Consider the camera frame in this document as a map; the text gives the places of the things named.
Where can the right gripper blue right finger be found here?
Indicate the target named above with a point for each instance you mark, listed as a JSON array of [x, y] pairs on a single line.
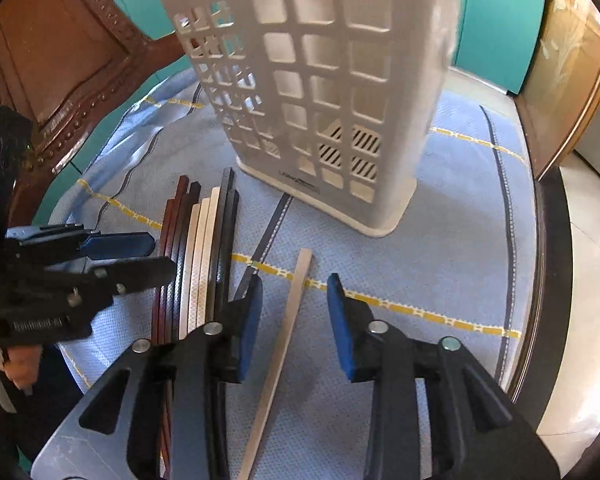
[[468, 413]]

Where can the lone beige chopstick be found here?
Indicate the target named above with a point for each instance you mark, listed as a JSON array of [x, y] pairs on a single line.
[[276, 366]]

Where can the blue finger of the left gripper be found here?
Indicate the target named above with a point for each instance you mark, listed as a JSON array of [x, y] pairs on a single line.
[[57, 243], [130, 272]]

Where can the brown wooden chair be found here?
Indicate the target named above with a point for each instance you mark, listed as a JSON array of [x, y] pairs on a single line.
[[66, 65]]

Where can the wooden glass sliding door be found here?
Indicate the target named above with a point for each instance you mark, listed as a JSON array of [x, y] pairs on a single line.
[[561, 92]]

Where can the person's left hand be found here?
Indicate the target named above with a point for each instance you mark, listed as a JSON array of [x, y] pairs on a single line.
[[22, 365]]

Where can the blue checked cloth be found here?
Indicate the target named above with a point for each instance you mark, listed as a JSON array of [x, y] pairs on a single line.
[[460, 263]]

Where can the white plastic utensil basket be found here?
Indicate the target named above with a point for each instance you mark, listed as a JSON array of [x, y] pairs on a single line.
[[329, 101]]

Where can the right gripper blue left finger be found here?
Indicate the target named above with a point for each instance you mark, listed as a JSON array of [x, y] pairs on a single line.
[[119, 424]]

